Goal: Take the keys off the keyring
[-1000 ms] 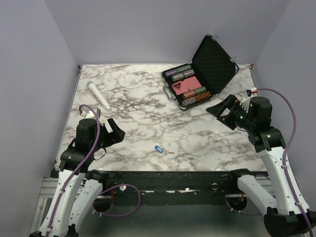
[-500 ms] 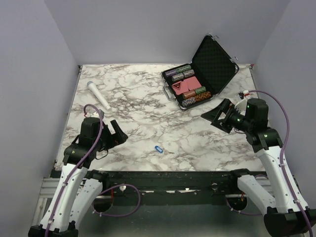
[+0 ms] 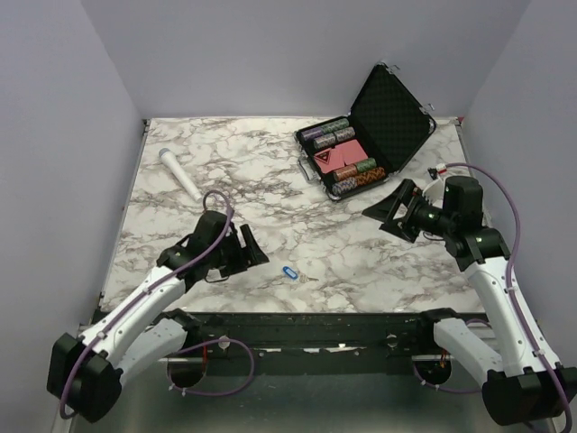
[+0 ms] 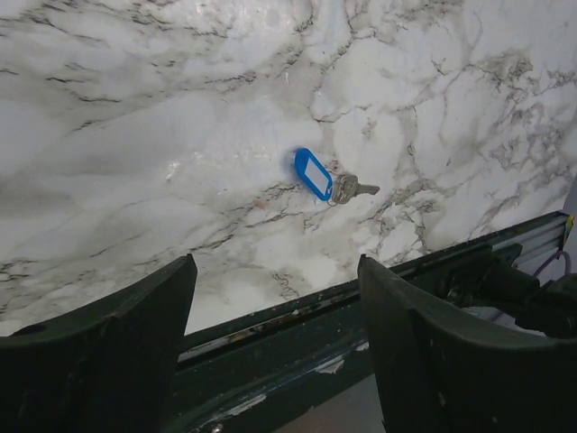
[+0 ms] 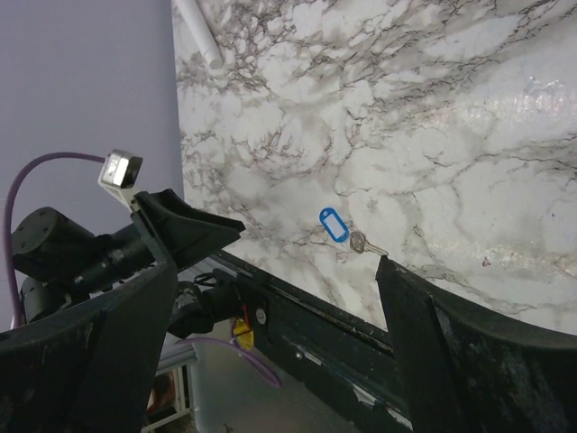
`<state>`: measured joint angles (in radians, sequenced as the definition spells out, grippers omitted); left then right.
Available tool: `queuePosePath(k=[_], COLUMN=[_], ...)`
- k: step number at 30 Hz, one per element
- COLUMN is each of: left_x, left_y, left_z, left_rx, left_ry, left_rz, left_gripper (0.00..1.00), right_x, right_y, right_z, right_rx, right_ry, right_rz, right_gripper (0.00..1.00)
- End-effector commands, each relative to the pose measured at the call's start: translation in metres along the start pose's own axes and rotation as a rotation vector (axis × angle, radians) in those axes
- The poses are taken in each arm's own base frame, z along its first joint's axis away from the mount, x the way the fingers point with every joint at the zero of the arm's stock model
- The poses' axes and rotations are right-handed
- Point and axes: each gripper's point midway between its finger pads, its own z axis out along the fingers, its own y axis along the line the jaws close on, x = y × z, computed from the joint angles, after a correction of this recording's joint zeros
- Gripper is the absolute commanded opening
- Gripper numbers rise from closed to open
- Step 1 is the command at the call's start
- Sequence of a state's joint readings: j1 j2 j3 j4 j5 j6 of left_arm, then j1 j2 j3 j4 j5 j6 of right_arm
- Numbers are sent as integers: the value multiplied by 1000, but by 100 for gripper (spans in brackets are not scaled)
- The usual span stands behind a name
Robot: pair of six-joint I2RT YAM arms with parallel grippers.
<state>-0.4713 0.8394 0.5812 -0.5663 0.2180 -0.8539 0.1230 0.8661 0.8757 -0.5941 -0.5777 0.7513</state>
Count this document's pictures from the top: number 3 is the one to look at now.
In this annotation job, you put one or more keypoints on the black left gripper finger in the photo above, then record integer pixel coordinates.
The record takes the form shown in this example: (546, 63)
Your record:
(232, 267)
(252, 253)

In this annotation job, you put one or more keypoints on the pink playing card deck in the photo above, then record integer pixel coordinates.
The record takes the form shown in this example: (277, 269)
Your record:
(329, 159)

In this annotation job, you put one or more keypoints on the orange black chip stack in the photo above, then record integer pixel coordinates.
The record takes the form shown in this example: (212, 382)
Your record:
(370, 176)

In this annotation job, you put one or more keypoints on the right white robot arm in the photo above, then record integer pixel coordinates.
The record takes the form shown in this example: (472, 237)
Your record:
(522, 379)

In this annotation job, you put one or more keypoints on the black table front rail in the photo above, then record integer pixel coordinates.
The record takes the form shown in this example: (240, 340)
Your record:
(318, 344)

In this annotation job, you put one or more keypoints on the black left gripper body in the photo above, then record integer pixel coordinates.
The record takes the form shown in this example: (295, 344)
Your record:
(231, 252)

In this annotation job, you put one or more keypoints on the purple chip stack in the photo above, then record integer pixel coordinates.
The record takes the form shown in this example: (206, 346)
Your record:
(312, 133)

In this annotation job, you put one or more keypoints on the brown chip stack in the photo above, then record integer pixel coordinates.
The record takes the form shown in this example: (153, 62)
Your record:
(345, 172)

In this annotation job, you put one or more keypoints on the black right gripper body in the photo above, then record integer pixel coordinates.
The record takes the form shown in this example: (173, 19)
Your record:
(410, 224)

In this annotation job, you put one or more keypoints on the white microphone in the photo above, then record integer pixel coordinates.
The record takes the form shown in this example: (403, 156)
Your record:
(169, 159)

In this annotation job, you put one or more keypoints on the blue plastic key tag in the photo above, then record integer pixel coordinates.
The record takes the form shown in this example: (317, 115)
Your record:
(290, 273)

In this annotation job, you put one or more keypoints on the blue tan chip stack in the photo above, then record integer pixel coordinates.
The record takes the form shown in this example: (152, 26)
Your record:
(344, 186)

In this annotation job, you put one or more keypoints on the black poker chip case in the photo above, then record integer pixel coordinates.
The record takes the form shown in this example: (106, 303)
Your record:
(386, 119)

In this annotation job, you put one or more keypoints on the green chip stack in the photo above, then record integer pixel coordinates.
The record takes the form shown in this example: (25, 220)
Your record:
(334, 126)

